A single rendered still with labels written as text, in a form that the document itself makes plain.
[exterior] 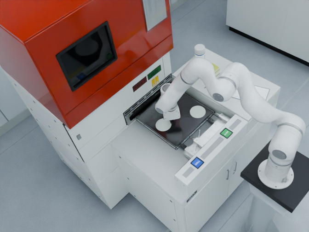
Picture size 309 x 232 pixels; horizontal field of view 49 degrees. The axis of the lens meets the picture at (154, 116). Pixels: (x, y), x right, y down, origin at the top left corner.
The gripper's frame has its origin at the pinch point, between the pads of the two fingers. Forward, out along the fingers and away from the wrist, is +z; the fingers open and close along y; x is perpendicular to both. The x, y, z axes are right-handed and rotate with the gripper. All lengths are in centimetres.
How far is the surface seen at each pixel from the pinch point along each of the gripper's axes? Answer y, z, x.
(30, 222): -130, 90, -13
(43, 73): -52, -72, -16
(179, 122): 4.2, 2.2, -0.3
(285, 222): 72, 91, -44
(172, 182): -6.1, 9.3, -36.4
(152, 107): -11.2, 2.1, 15.4
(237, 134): 36.3, -2.0, -18.4
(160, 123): -7.9, 1.9, 1.7
